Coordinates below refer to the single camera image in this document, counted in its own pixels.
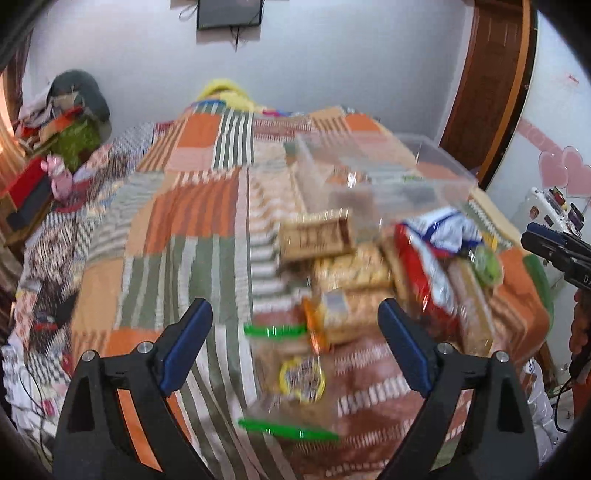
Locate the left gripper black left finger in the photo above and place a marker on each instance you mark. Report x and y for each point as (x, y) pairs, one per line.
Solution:
(116, 421)

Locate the green snack bag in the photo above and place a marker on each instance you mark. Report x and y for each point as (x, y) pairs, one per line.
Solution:
(486, 266)

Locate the red instant noodle packet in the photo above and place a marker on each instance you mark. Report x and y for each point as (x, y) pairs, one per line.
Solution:
(429, 283)

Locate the clear orange biscuit packet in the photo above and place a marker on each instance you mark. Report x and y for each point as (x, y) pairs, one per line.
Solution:
(476, 327)

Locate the white side cabinet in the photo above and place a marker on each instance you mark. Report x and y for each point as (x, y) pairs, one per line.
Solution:
(549, 208)

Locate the blue white snack bag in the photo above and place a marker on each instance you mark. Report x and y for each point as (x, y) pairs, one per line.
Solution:
(447, 230)

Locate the clear green-sealed snack bag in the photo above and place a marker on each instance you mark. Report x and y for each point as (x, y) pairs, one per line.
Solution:
(295, 386)

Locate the orange-edged biscuit packet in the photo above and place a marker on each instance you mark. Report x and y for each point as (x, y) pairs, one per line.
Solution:
(342, 316)

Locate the brown wooden door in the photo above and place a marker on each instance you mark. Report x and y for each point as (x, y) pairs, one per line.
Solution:
(493, 87)

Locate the yellow biscuit packet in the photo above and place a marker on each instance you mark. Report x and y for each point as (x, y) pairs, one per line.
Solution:
(364, 267)

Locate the clear plastic storage bin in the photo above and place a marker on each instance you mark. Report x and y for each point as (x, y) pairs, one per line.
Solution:
(378, 177)

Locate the pink plush toy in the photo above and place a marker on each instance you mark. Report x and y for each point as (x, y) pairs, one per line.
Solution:
(59, 175)

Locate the red and black box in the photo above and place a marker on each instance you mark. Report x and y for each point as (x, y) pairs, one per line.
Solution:
(25, 197)

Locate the brown cracker packet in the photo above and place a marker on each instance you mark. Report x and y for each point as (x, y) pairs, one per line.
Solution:
(316, 235)

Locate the grey cushion on pile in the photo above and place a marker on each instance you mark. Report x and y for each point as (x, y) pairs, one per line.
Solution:
(86, 90)

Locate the yellow plush pillow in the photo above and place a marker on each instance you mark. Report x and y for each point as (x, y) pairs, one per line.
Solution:
(229, 93)

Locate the pink heart wall decoration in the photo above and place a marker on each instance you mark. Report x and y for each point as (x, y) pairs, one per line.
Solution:
(565, 170)

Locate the small black wall monitor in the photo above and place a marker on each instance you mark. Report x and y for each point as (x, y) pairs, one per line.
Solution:
(217, 14)

